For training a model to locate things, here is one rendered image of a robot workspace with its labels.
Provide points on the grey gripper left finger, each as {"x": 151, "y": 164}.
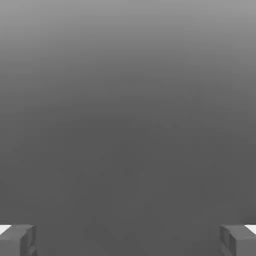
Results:
{"x": 16, "y": 242}

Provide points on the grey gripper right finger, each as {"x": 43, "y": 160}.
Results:
{"x": 240, "y": 243}

